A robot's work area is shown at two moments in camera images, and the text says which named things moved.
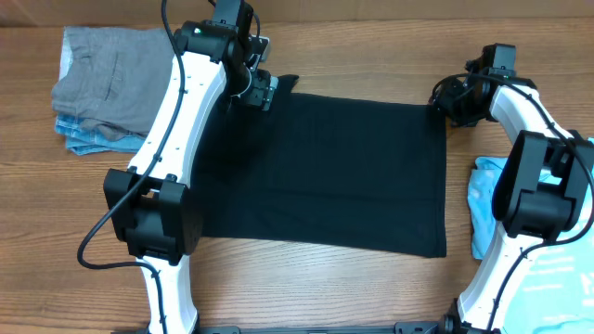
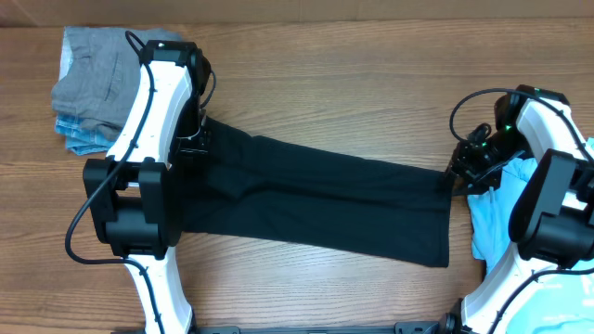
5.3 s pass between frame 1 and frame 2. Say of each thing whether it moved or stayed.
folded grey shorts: stayed
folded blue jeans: stayed
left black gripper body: moved
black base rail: stayed
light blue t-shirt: stayed
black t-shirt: moved
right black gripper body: moved
